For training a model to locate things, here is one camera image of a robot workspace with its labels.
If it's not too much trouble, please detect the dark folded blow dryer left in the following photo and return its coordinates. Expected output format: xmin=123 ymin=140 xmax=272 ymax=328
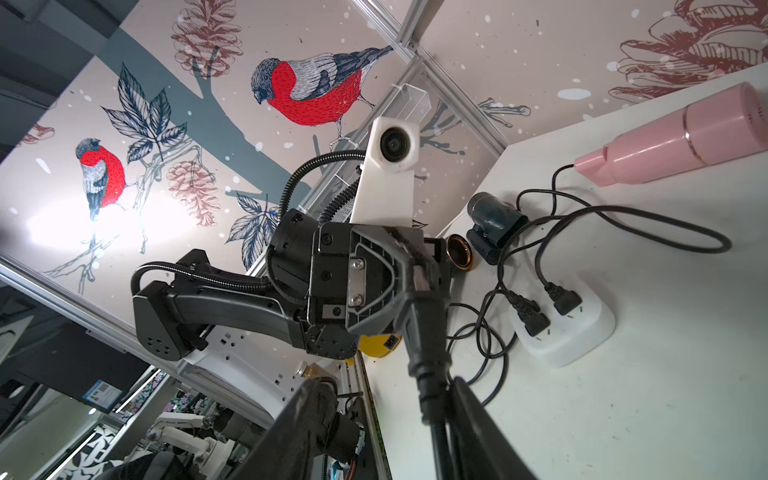
xmin=466 ymin=192 xmax=529 ymax=265

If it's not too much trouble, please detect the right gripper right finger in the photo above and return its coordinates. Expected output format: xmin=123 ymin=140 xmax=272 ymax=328
xmin=447 ymin=377 xmax=536 ymax=480

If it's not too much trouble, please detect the black cord of back pink dryer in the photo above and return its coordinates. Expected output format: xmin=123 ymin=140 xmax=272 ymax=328
xmin=515 ymin=163 xmax=733 ymax=317

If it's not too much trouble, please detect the black cord of white dryer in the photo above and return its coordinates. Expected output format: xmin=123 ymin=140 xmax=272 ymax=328
xmin=392 ymin=263 xmax=457 ymax=480

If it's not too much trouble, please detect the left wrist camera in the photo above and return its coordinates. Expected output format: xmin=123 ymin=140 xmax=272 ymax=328
xmin=350 ymin=117 xmax=420 ymax=227

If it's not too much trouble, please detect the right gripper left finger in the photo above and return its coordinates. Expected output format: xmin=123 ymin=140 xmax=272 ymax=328
xmin=230 ymin=379 xmax=336 ymax=479

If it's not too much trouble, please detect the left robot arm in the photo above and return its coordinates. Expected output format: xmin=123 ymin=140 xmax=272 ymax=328
xmin=130 ymin=209 xmax=450 ymax=360

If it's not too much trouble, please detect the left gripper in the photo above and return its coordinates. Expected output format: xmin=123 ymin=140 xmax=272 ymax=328
xmin=308 ymin=222 xmax=442 ymax=336

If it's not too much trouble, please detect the white power strip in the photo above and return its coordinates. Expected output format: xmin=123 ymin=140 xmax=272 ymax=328
xmin=512 ymin=271 xmax=616 ymax=368

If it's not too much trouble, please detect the pink blow dryer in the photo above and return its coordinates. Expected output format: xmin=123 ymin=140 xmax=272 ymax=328
xmin=574 ymin=82 xmax=767 ymax=187

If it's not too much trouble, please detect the yellow pot with lid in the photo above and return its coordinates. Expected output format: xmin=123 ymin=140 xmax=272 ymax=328
xmin=358 ymin=334 xmax=402 ymax=358

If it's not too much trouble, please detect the black cord of dark dryer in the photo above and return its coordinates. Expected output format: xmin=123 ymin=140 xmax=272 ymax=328
xmin=446 ymin=215 xmax=553 ymax=409

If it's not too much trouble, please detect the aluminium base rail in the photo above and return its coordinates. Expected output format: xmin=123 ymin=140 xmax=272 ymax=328
xmin=337 ymin=353 xmax=392 ymax=479

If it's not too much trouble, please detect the white wire mesh basket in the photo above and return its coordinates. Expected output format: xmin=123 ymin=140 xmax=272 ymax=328
xmin=300 ymin=83 xmax=431 ymax=223

